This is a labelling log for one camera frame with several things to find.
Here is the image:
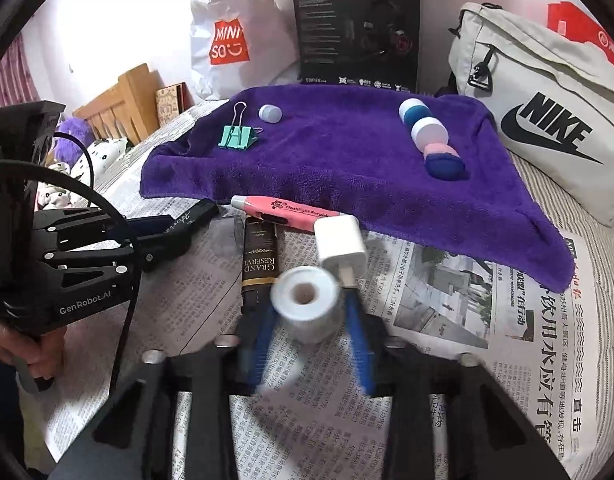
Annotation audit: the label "patterned notebook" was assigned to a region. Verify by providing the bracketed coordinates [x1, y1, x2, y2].
[155, 83, 195, 126]

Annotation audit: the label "white dotted pillow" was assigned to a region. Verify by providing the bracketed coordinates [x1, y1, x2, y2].
[37, 137, 130, 211]

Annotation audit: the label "pink checkered curtain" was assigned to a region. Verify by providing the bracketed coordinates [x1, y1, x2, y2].
[0, 35, 40, 126]

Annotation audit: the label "dark brown chocolate bar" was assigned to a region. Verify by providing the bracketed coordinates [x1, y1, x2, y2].
[239, 217, 280, 311]

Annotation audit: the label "red paper bag white handles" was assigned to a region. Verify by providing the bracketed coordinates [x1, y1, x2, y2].
[547, 1, 614, 76]

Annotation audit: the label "white tape roll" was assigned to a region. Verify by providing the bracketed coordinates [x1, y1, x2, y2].
[271, 266, 340, 345]

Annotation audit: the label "white charger plug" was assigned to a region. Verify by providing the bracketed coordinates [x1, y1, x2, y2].
[314, 215, 368, 291]

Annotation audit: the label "newspaper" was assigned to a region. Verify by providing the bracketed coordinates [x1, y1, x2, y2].
[37, 100, 600, 480]

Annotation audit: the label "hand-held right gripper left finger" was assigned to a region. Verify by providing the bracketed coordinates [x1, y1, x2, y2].
[47, 302, 282, 480]

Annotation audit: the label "grey waist bag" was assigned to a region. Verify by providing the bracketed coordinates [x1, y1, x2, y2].
[447, 2, 614, 228]

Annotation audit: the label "white plastic shopping bag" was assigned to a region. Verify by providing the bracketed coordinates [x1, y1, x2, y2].
[189, 0, 302, 101]

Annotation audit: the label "purple plush toy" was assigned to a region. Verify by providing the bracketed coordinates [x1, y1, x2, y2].
[54, 117, 94, 161]

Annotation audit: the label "pink flashlight pen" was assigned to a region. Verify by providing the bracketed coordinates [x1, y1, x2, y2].
[230, 195, 345, 233]

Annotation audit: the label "black headset box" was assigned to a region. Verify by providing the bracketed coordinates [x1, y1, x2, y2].
[291, 0, 422, 95]

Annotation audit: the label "mint green binder clip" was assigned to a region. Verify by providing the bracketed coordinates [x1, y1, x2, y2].
[218, 102, 262, 150]

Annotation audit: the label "black tube with script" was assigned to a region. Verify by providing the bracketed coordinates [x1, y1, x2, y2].
[162, 199, 220, 236]

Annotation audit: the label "wooden headboard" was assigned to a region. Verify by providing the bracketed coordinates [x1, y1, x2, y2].
[73, 63, 160, 143]

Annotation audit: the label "purple towel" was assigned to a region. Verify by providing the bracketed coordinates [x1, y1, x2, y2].
[139, 85, 575, 293]

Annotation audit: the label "person's left hand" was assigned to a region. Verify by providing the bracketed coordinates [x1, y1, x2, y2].
[0, 327, 68, 382]

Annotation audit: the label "white and pink jar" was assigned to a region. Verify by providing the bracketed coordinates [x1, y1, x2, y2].
[411, 117, 450, 153]

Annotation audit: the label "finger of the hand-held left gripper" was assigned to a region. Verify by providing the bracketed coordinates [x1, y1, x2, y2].
[122, 215, 175, 241]
[132, 230, 192, 273]

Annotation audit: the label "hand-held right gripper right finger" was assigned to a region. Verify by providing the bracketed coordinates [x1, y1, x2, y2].
[343, 292, 570, 480]

